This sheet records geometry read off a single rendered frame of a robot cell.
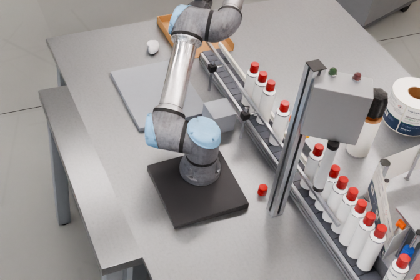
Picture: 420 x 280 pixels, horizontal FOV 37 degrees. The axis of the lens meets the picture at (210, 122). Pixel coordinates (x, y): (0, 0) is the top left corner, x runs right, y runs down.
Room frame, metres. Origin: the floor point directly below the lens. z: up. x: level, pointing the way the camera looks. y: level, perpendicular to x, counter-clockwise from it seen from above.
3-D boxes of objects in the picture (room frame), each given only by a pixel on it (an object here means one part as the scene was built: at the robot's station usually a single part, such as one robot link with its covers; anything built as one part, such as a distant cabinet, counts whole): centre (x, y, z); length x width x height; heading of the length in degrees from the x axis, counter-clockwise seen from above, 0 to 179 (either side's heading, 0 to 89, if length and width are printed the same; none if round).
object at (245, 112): (1.81, -0.15, 0.91); 0.07 x 0.03 x 0.17; 121
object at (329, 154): (1.37, -0.37, 1.18); 0.04 x 0.04 x 0.21
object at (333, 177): (1.47, -0.43, 0.98); 0.05 x 0.05 x 0.20
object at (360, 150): (1.78, -0.58, 1.03); 0.09 x 0.09 x 0.30
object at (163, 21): (2.42, 0.13, 0.85); 0.30 x 0.26 x 0.04; 31
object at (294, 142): (1.46, -0.27, 1.16); 0.04 x 0.04 x 0.67; 31
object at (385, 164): (1.54, -0.61, 0.97); 0.05 x 0.05 x 0.19
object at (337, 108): (1.43, -0.36, 1.38); 0.17 x 0.10 x 0.19; 86
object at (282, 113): (1.76, -0.26, 0.98); 0.05 x 0.05 x 0.20
